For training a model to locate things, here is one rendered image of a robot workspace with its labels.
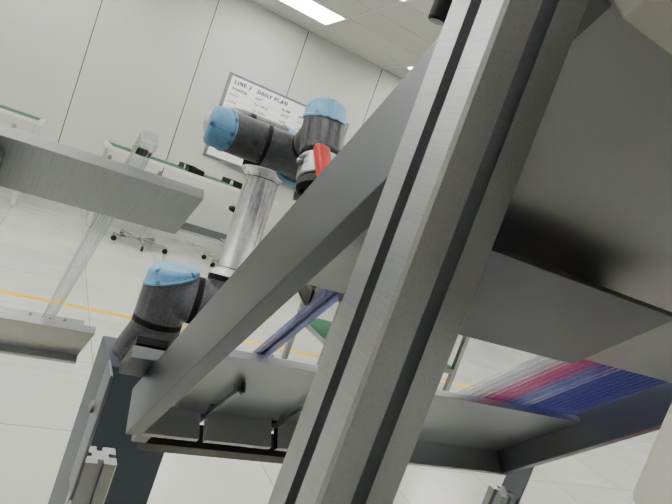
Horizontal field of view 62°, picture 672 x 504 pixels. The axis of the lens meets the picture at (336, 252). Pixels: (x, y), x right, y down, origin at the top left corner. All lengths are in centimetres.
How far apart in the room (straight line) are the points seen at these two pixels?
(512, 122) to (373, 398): 13
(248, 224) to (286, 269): 95
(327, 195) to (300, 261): 5
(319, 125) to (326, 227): 58
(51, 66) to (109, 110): 74
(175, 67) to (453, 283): 723
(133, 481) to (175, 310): 41
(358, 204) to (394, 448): 16
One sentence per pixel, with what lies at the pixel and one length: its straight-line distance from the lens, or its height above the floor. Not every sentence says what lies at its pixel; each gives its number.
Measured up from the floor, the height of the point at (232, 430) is 70.
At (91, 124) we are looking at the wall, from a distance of 733.
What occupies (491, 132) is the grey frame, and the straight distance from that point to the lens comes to 24.
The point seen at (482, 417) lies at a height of 81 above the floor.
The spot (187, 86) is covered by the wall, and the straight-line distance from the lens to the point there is 744.
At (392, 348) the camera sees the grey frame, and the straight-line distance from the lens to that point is 24.
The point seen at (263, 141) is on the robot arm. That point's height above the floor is 111.
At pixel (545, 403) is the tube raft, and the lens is 95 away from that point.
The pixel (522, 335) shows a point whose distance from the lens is 57.
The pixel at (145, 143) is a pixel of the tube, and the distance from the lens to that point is 47.
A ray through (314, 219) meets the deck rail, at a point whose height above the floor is 104.
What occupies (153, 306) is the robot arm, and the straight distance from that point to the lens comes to 134.
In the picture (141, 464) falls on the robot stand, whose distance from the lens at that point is 147.
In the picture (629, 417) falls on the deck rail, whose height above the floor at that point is 89.
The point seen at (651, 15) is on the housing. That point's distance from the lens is 29.
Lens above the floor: 106
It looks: 5 degrees down
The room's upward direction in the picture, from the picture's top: 20 degrees clockwise
